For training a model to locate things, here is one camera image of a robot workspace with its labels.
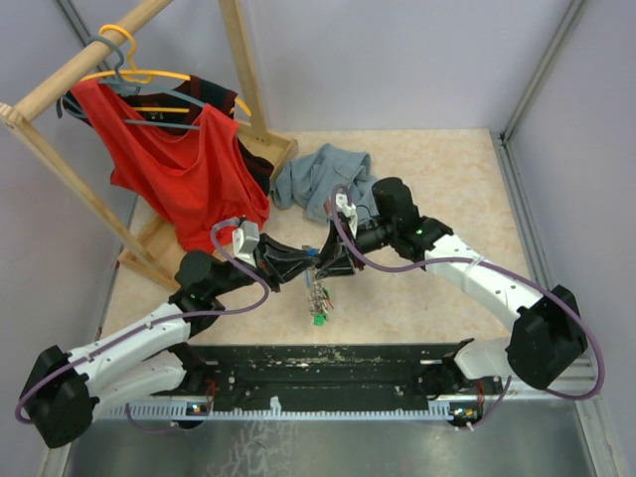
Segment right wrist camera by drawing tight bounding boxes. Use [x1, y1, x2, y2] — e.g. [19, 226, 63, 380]
[335, 193, 359, 238]

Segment wooden clothes rack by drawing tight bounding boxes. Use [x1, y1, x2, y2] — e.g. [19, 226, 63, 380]
[1, 1, 297, 289]

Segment teal hanger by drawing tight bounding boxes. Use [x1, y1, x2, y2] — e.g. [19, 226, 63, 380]
[56, 35, 205, 119]

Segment blue denim shirt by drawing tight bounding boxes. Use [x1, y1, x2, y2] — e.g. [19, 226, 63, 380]
[272, 144, 378, 225]

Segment purple cable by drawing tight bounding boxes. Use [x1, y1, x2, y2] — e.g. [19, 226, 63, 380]
[330, 184, 605, 431]
[14, 216, 272, 436]

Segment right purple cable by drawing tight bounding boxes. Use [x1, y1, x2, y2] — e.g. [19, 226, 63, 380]
[330, 184, 605, 431]

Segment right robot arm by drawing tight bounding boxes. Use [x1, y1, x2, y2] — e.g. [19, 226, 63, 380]
[321, 177, 588, 394]

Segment red tank top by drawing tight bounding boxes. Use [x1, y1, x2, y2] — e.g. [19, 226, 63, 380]
[71, 79, 270, 253]

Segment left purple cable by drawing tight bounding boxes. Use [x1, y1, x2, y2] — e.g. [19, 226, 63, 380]
[14, 216, 272, 436]

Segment aluminium corner post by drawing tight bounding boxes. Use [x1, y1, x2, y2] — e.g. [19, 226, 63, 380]
[53, 0, 91, 48]
[500, 0, 588, 147]

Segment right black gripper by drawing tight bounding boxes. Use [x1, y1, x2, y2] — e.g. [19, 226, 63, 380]
[313, 217, 398, 279]

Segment yellow hanger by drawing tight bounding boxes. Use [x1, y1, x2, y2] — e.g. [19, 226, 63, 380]
[82, 25, 251, 129]

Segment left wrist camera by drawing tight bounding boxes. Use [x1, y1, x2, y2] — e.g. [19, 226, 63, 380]
[233, 220, 260, 267]

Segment right aluminium corner post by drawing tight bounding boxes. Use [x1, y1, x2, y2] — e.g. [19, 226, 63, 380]
[500, 0, 588, 147]

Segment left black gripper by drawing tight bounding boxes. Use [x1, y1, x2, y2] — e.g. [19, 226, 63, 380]
[210, 233, 321, 297]

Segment aluminium frame rail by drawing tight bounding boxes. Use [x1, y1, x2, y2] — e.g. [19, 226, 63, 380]
[100, 359, 594, 423]

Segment bunch of keys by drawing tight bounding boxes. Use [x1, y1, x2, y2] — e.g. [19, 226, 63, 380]
[305, 269, 334, 327]

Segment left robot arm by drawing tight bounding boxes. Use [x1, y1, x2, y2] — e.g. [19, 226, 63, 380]
[14, 229, 318, 449]

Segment left aluminium corner post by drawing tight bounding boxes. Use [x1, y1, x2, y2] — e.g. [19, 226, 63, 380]
[53, 0, 91, 48]

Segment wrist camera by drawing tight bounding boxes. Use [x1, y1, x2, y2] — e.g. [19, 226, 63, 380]
[335, 193, 359, 238]
[233, 220, 260, 267]

